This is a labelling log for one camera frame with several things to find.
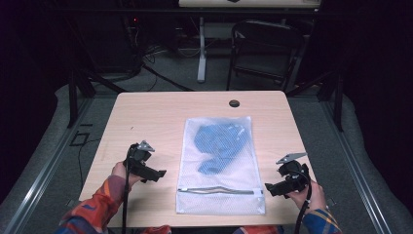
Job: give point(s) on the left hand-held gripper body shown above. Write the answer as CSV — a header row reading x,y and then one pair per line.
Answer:
x,y
139,160

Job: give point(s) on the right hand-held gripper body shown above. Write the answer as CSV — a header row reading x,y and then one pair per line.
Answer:
x,y
293,177

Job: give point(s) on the white mesh laundry bag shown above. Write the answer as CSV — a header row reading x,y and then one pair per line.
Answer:
x,y
224,191

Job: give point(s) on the person's left hand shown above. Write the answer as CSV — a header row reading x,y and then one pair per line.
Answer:
x,y
121,172

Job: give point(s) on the person's right hand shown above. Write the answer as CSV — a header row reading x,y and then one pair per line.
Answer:
x,y
311,200

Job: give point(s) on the blue cloth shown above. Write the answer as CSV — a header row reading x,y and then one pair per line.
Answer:
x,y
219,143

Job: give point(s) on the black metal stand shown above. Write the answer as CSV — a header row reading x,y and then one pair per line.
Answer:
x,y
73,97
338,100

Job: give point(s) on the white desk leg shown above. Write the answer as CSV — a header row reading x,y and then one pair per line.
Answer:
x,y
202,55

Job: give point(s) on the black folding chair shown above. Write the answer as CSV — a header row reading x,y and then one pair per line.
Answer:
x,y
266,48

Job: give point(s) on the grey corner bracket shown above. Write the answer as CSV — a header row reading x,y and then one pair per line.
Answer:
x,y
331,202
72,204

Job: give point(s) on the aluminium floor rail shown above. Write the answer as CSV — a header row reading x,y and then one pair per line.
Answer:
x,y
354,169
39,182

